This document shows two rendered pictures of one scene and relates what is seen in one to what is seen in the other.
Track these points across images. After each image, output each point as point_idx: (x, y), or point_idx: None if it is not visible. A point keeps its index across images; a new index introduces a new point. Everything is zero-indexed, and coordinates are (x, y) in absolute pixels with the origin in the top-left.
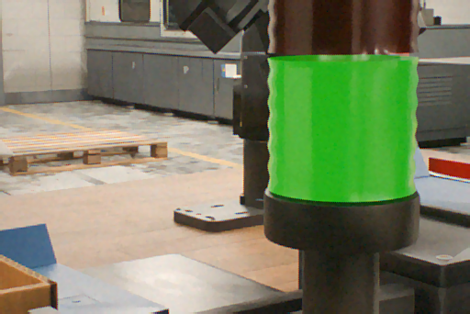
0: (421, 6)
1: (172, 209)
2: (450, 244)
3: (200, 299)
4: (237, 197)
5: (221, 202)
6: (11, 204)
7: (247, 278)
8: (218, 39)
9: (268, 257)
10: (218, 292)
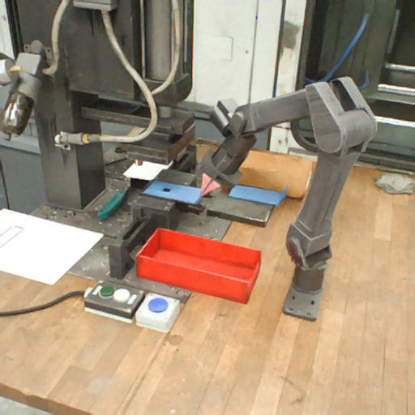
0: (198, 162)
1: (344, 276)
2: (166, 174)
3: (229, 203)
4: (344, 302)
5: (324, 277)
6: (403, 260)
7: (232, 214)
8: None
9: (258, 247)
10: (230, 207)
